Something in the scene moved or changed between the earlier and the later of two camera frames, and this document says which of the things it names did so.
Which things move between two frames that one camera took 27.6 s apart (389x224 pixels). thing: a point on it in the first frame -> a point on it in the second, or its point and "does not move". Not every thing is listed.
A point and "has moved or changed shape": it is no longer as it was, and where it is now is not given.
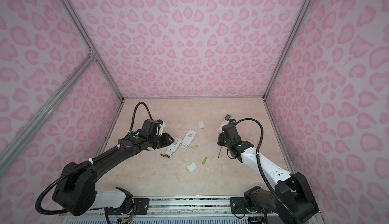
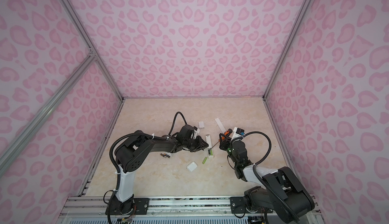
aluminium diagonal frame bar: x=12 y=149 does not move
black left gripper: x=167 y=141 -> x=200 y=145
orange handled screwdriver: x=220 y=150 has moved or changed shape
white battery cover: x=192 y=166 does not move
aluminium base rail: x=172 y=210 does not move
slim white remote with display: x=225 y=122 -> x=210 y=150
